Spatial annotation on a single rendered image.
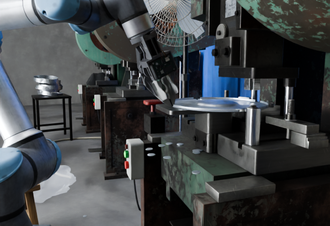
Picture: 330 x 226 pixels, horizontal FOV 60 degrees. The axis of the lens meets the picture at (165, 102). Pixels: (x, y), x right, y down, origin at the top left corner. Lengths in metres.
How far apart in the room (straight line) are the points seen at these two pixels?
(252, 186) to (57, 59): 6.91
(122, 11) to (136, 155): 0.51
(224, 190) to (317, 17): 0.36
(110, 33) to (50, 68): 5.33
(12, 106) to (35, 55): 6.49
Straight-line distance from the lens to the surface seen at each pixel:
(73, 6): 0.64
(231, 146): 0.77
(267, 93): 1.15
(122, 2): 0.73
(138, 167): 1.04
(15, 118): 0.90
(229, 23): 0.90
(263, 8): 0.53
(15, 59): 7.44
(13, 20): 0.72
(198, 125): 0.87
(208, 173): 0.70
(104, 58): 3.83
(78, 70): 7.36
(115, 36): 2.11
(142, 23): 0.72
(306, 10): 0.49
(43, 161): 0.87
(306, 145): 0.74
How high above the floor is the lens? 0.89
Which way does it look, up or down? 7 degrees down
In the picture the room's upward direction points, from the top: straight up
